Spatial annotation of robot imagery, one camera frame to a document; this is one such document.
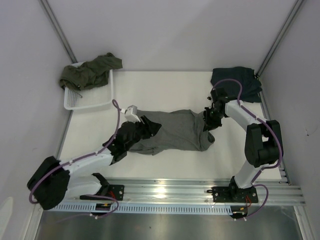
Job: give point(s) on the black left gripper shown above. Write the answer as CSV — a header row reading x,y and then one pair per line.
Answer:
x,y
149,128

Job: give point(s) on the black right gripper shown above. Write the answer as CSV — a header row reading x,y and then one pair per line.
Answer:
x,y
209,124

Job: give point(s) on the grey shorts with drawstring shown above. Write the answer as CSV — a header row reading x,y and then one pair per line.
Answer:
x,y
180,130

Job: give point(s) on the dark navy shorts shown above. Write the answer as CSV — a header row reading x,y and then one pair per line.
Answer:
x,y
251,86

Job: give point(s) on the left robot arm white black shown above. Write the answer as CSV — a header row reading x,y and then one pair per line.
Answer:
x,y
57,180

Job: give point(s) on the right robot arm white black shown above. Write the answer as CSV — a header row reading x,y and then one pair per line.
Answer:
x,y
263,148

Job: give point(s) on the olive green shorts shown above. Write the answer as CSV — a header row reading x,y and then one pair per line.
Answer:
x,y
90,74

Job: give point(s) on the white plastic basket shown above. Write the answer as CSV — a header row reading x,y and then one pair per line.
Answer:
x,y
89,99

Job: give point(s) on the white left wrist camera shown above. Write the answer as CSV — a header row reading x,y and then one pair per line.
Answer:
x,y
130,114

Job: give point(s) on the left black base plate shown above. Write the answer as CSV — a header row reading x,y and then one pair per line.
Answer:
x,y
115,192

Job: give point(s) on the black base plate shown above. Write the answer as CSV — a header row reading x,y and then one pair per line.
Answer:
x,y
225,194
115,192

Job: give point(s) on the aluminium mounting rail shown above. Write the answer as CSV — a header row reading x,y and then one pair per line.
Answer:
x,y
194,191

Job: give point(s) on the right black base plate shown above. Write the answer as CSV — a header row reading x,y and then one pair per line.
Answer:
x,y
225,194

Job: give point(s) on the slotted grey cable duct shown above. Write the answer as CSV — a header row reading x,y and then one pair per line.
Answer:
x,y
137,208

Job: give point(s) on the right aluminium corner post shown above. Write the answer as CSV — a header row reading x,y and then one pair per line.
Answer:
x,y
284,29

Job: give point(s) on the aluminium corner post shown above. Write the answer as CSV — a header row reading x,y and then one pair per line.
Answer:
x,y
48,11
284,29

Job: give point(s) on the left aluminium corner post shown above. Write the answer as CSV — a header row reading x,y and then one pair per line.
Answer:
x,y
48,11

